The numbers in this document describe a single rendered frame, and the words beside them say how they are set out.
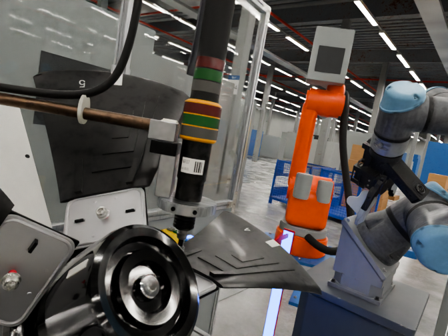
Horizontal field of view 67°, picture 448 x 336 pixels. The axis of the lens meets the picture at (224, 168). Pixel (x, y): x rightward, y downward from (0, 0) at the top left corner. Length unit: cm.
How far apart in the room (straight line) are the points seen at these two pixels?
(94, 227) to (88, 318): 13
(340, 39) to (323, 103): 75
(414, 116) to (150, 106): 51
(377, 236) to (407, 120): 36
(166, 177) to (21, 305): 18
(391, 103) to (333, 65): 358
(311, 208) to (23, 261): 398
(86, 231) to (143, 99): 22
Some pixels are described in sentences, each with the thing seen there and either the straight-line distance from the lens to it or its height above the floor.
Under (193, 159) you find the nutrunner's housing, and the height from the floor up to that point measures 133.
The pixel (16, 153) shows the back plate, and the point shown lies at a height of 127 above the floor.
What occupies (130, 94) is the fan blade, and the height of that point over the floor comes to 140.
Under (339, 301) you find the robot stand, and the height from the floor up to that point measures 99.
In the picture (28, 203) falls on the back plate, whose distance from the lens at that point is 63.
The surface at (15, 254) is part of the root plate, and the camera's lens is 34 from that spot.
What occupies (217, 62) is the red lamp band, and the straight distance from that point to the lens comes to 39.
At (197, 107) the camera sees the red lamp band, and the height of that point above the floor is 139.
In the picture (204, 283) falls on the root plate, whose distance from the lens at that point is 44.
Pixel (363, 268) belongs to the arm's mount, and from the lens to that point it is 99.
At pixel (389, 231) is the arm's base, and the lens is 99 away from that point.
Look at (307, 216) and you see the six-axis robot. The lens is 423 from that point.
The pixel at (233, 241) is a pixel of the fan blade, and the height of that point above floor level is 119.
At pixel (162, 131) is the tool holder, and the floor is 136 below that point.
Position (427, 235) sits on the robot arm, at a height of 123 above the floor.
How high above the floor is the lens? 137
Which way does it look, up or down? 6 degrees down
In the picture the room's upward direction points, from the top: 10 degrees clockwise
